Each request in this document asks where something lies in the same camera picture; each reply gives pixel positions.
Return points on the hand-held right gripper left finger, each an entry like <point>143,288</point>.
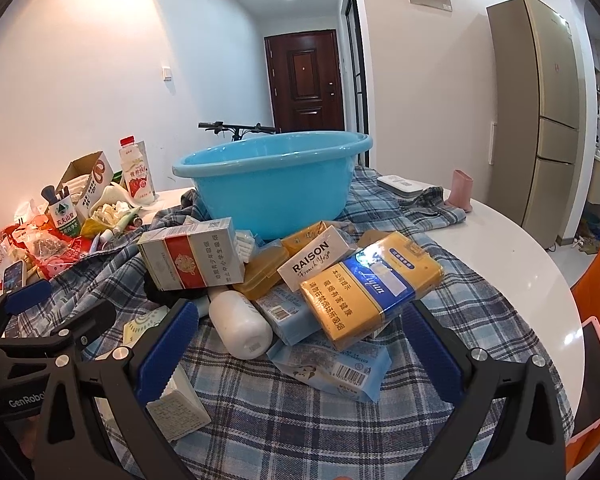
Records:
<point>165,355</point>

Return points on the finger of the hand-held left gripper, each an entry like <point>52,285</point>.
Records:
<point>27,295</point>
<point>87,320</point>

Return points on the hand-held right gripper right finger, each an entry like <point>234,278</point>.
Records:
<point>430,355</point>

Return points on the white slim carton box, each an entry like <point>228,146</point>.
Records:
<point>315,260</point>

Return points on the blue plastic basin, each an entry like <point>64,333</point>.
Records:
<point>270,195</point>

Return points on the smartphone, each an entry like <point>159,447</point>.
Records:
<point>15,276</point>

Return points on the green white sachet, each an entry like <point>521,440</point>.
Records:
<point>145,325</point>

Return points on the red snack bag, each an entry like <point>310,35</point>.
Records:
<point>45,250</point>

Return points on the black cloth item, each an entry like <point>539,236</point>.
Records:
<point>155,292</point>

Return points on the white plastic bottle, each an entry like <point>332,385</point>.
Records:
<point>240,325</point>

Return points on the green label water bottle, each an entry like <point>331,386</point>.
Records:
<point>65,217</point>

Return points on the yellow blue cigarette carton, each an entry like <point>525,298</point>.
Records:
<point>370,290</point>

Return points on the red white cigarette box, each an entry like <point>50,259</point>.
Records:
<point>190,260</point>

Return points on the blue wet wipes packet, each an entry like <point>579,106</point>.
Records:
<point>330,367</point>

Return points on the green tube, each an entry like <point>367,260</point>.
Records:
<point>127,221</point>

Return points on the amber plastic soap case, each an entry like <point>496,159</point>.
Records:
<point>252,287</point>
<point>267,258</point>

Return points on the crumpled white paper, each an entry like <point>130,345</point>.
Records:
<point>112,210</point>

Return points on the light blue tissue packet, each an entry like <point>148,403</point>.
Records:
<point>290,316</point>

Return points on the open cardboard box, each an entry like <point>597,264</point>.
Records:
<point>92,175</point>

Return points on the blue plaid cloth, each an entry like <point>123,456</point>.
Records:
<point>290,435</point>

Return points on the red cap drink bottle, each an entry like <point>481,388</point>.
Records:
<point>137,175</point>

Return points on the pink framed tablet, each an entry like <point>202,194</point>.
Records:
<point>597,355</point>

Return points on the pink cup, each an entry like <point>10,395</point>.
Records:
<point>459,190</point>

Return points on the white flat box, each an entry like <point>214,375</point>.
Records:
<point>400,185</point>

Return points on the small yellow box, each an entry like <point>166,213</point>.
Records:
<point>300,240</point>

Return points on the beige refrigerator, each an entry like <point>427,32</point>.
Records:
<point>545,110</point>

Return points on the brown entrance door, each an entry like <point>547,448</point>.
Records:
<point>305,80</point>

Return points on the black framed glass door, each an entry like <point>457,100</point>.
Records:
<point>356,60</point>

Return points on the white wall strip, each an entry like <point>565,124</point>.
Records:
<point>491,142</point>

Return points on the white wall switch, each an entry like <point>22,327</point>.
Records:
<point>166,73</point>

